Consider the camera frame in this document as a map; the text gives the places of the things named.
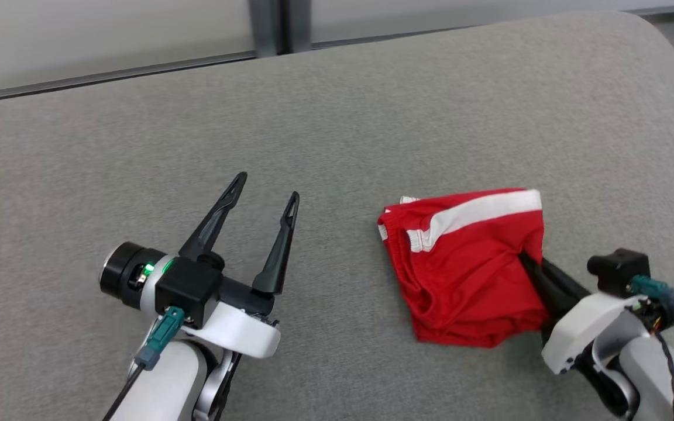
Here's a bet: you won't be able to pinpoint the grey metal partition post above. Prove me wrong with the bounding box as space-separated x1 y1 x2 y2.
248 0 312 57

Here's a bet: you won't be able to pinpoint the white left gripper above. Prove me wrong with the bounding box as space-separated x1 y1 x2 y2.
100 171 300 358

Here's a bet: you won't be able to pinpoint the teal camera connector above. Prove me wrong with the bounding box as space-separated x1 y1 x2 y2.
630 275 674 328
135 307 186 371

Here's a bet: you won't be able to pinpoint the teal left camera connector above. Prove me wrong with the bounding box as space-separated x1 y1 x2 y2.
135 307 186 371

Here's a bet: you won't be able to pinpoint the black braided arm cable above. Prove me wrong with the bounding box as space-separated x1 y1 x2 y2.
653 330 674 421

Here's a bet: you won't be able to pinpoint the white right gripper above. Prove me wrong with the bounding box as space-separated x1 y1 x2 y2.
517 251 649 375

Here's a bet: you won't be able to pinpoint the teal right camera connector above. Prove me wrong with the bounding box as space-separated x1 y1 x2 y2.
630 275 674 328

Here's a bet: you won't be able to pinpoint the grey partition base rail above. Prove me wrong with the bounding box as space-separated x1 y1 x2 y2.
312 3 674 49
0 51 257 106

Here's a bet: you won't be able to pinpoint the black left camera cable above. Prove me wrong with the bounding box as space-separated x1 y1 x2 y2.
103 363 146 421

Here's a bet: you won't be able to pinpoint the red shorts with white stripe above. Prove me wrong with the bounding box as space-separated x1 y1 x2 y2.
377 188 552 349

